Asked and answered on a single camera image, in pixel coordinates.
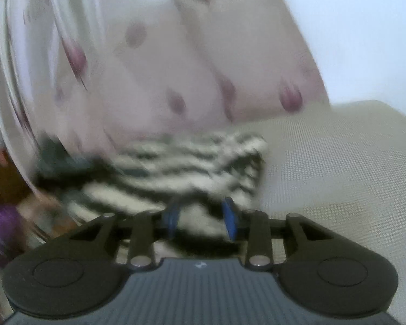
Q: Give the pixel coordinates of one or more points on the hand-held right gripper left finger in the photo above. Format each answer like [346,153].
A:
[171,220]

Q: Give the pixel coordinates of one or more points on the purple cloth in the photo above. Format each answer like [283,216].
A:
[1,233]

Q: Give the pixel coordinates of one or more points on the pink floral curtain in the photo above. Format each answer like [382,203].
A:
[155,57]

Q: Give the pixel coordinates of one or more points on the black and white striped sock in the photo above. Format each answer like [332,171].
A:
[176,172]

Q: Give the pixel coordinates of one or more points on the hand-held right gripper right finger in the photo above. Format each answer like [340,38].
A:
[230,218]

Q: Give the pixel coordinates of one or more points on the beige mesh seat cushion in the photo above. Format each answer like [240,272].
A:
[324,162]

